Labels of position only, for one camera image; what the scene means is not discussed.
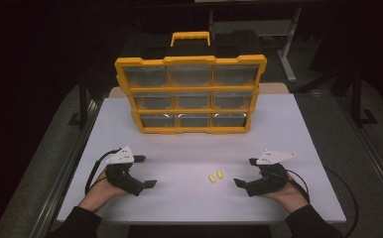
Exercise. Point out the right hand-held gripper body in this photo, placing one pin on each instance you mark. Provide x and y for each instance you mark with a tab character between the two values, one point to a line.
272	180

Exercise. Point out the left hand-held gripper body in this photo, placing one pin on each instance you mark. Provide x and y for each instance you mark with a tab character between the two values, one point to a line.
121	178

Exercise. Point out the yellow foam earplug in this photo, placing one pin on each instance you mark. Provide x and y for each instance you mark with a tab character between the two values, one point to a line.
219	174
212	178

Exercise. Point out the yellow organizer case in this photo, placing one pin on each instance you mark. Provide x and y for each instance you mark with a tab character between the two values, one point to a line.
192	89

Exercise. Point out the person's right hand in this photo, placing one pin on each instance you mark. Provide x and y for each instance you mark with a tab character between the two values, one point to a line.
290	198

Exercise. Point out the person's left hand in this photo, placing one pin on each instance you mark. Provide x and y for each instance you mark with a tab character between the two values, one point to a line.
97	196

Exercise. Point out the rows of clear bins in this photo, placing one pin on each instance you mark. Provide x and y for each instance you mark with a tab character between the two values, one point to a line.
146	77

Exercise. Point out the black metal stand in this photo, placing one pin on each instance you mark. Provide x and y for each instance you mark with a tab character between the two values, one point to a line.
356	99
83	99

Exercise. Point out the grey desk with metal legs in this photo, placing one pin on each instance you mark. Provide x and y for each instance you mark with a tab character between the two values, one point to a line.
262	28

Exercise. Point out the aluminium rail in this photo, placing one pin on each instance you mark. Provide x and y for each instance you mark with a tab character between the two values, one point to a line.
375	155
60	185

